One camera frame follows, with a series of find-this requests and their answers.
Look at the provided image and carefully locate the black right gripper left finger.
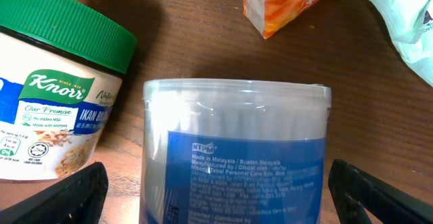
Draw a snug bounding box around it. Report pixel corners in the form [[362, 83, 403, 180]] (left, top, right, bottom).
[[1, 162, 109, 224]]

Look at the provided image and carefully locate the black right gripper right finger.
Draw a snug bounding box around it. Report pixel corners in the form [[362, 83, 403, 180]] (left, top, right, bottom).
[[328, 159, 432, 224]]

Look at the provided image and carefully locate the green lid jar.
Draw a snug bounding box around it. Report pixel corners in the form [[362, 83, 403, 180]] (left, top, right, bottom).
[[1, 0, 137, 182]]

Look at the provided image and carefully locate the white cotton swab tub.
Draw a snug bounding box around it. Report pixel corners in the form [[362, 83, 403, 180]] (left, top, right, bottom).
[[139, 79, 332, 224]]

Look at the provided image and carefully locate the mint green wipes pack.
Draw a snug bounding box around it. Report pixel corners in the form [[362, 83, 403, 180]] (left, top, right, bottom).
[[368, 0, 432, 85]]

